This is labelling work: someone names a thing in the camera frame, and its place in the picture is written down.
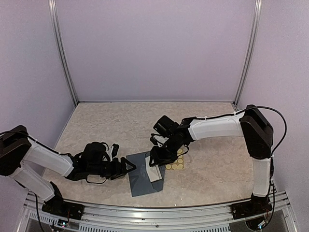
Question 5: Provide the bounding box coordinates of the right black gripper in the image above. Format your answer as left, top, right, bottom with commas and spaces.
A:
149, 136, 183, 167

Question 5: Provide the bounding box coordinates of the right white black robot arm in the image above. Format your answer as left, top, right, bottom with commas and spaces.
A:
149, 104, 285, 215

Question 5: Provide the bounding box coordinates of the round sticker seal sheet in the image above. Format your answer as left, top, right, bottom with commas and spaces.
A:
166, 148, 184, 170

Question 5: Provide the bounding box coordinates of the blue grey envelope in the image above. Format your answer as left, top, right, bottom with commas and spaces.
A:
126, 151, 166, 197

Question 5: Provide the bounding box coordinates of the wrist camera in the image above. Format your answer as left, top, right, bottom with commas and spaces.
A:
150, 133, 167, 147
108, 144, 119, 160

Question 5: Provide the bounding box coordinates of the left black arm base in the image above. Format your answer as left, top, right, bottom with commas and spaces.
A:
42, 182, 85, 220

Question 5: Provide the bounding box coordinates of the right aluminium corner post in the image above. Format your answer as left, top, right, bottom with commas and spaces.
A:
233, 0, 263, 109

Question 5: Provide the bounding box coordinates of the left aluminium corner post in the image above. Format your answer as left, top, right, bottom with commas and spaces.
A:
48, 0, 79, 107

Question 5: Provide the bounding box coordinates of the front aluminium frame rail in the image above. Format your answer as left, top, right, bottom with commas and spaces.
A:
14, 190, 299, 232

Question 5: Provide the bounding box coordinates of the beige lined letter paper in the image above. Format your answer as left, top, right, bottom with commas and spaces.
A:
145, 156, 162, 183

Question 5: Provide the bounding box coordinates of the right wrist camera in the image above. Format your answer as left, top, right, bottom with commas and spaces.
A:
150, 133, 167, 147

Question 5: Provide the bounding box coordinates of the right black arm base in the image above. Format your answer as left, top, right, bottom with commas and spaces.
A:
230, 194, 273, 219

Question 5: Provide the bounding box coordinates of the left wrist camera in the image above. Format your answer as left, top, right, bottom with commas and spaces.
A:
108, 144, 119, 160

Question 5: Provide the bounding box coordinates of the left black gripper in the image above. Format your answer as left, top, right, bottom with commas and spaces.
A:
88, 157, 136, 180

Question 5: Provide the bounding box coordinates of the aluminium corner post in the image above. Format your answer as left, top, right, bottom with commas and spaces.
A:
48, 0, 79, 107
233, 0, 263, 109

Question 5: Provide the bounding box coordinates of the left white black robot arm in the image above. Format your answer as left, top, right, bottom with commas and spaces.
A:
0, 125, 137, 215

